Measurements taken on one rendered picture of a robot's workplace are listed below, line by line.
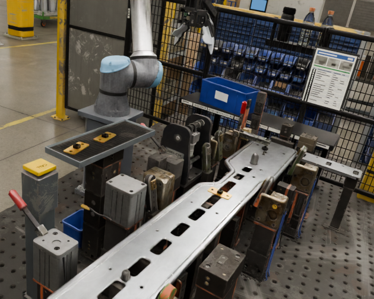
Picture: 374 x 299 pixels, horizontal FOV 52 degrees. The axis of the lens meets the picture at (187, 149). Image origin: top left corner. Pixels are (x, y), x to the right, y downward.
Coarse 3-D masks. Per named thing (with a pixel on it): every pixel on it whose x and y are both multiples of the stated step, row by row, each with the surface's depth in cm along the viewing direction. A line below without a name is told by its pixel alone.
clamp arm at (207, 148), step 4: (204, 144) 146; (208, 144) 147; (204, 148) 146; (208, 148) 146; (204, 152) 146; (208, 152) 146; (204, 156) 147; (208, 156) 148; (204, 160) 148; (208, 160) 149; (204, 164) 148; (208, 164) 149; (204, 168) 149; (208, 168) 149
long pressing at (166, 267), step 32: (288, 160) 171; (192, 192) 131; (160, 224) 112; (192, 224) 114; (224, 224) 118; (128, 256) 97; (160, 256) 99; (192, 256) 101; (64, 288) 84; (96, 288) 86; (128, 288) 87; (160, 288) 89
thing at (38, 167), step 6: (30, 162) 101; (36, 162) 102; (42, 162) 102; (48, 162) 103; (24, 168) 99; (30, 168) 98; (36, 168) 98; (42, 168) 99; (48, 168) 100; (54, 168) 101; (36, 174) 97; (42, 174) 98
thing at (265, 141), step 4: (236, 128) 177; (240, 132) 173; (244, 132) 173; (248, 132) 174; (240, 136) 173; (244, 136) 172; (248, 136) 171; (252, 136) 170; (256, 136) 171; (260, 136) 171; (268, 136) 168; (252, 140) 171; (256, 140) 170; (260, 140) 169; (264, 140) 168; (268, 140) 168; (264, 144) 168; (264, 148) 170
